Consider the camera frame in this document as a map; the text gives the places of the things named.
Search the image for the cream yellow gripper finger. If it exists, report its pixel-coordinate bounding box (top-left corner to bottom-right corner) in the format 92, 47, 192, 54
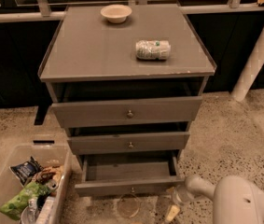
164, 204, 180, 224

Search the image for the grey bottom drawer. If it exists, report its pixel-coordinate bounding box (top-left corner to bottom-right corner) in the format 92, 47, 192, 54
75, 151, 183, 197

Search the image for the grey drawer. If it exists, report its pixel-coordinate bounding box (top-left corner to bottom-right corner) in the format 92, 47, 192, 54
52, 96, 202, 128
75, 151, 183, 197
68, 132, 189, 154

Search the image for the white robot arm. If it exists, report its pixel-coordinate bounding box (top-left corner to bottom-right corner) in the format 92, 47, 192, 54
163, 175, 264, 224

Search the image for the grey middle drawer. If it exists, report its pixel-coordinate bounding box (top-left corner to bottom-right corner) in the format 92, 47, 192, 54
68, 132, 189, 154

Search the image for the grey wooden drawer cabinet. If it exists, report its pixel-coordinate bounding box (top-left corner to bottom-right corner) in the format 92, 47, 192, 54
37, 3, 217, 170

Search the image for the grey top drawer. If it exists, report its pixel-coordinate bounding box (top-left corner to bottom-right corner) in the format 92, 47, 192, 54
52, 96, 202, 128

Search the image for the brown snack bag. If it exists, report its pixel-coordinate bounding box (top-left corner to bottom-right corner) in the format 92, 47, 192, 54
32, 166, 63, 184

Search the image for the white green crushed can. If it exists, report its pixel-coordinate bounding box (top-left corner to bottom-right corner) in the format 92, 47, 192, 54
135, 40, 171, 61

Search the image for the clear plastic storage bin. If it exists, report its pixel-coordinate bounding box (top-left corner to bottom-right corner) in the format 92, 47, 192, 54
0, 145, 71, 224

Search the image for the dark blue snack bag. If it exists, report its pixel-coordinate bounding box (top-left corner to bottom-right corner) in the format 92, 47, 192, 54
9, 157, 43, 186

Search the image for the green snack bag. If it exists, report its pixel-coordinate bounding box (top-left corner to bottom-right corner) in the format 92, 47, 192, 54
0, 182, 51, 220

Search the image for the white diagonal support pole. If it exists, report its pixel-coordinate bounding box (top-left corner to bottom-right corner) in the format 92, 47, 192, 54
231, 27, 264, 102

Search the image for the white paper bowl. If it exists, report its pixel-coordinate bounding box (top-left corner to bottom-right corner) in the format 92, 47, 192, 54
101, 5, 132, 24

